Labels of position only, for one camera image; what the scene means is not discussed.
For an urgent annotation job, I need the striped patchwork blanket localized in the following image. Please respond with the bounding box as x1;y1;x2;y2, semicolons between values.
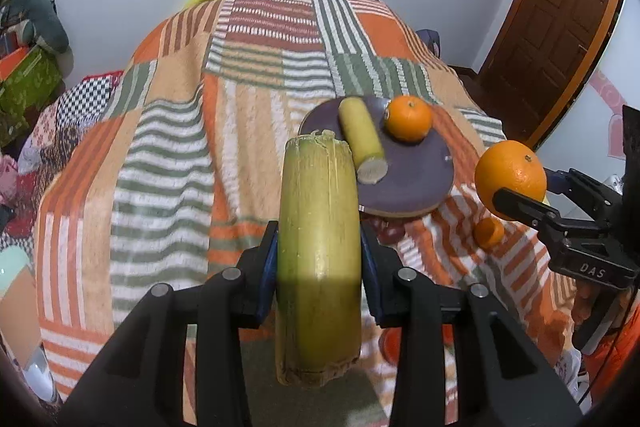
35;0;593;427

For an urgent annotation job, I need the medium orange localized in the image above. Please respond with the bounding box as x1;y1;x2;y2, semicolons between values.
384;95;434;142

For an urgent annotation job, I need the green patterned box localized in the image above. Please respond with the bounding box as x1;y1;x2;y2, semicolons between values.
0;44;64;148

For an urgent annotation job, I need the checkered cloth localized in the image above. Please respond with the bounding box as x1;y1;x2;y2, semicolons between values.
54;71;124;134

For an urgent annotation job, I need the pale green and orange object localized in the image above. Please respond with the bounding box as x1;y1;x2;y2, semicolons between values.
0;246;57;404

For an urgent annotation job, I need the large orange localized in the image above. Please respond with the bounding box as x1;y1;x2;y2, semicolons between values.
474;140;548;222

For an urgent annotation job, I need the purple round plate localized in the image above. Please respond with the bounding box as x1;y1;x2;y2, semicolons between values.
299;96;455;219

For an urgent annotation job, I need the pink wall decoration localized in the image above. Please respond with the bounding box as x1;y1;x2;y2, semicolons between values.
589;69;627;158

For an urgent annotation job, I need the large green-yellow corn cob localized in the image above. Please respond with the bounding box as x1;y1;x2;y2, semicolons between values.
275;132;363;389

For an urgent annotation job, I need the small orange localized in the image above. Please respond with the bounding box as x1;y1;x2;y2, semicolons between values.
474;218;506;251

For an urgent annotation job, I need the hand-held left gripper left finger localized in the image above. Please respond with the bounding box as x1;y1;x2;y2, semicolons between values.
59;221;279;427

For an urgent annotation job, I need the small yellow banana piece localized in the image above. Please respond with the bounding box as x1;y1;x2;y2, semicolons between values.
338;97;389;185

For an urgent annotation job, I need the orange garment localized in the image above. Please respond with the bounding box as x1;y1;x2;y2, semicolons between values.
575;287;640;413

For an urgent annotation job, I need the grey-green plush cushion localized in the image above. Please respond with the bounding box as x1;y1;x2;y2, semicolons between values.
9;0;69;54

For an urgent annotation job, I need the dark blue cloth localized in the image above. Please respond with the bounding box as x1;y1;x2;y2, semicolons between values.
416;29;444;58

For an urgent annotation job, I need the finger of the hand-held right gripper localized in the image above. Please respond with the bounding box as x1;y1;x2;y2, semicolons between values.
544;167;621;233
492;187;568;244

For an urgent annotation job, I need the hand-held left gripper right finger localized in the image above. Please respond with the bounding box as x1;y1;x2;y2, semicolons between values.
359;223;585;427

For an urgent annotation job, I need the brown wooden door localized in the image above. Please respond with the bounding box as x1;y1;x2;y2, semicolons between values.
477;0;630;148

